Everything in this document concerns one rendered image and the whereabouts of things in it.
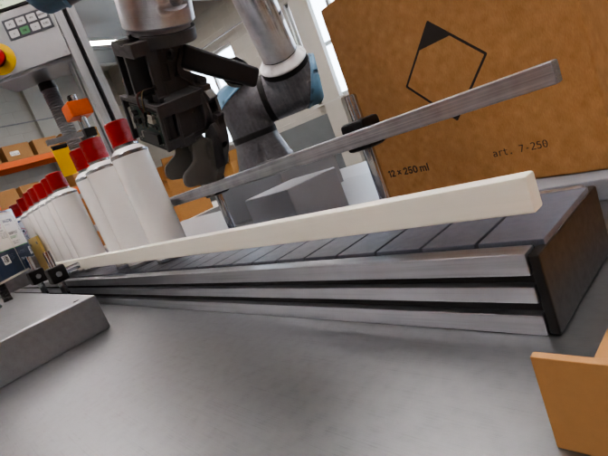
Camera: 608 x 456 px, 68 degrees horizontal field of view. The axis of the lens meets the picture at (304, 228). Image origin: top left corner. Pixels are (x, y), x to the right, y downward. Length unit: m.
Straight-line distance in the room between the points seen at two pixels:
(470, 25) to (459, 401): 0.38
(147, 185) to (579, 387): 0.57
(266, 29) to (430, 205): 0.81
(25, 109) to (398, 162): 9.20
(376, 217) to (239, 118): 0.85
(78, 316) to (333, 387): 0.45
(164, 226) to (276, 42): 0.55
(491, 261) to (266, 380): 0.17
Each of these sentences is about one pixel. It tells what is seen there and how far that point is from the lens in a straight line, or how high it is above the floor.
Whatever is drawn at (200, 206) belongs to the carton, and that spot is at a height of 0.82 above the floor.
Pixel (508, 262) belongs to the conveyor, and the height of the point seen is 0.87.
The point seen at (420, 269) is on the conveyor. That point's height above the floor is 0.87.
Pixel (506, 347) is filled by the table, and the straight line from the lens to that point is 0.27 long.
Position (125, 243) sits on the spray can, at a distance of 0.74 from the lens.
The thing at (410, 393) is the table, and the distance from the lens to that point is 0.26.
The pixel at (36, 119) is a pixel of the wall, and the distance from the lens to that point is 9.49.
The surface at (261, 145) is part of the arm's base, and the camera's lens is 1.12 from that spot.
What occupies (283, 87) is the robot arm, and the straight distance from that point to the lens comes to 1.09.
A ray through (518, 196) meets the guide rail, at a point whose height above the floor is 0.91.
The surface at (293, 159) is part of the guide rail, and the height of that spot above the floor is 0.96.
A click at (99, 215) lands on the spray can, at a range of 0.80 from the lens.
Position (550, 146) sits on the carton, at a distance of 0.50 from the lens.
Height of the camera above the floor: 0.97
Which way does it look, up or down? 10 degrees down
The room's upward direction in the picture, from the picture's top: 21 degrees counter-clockwise
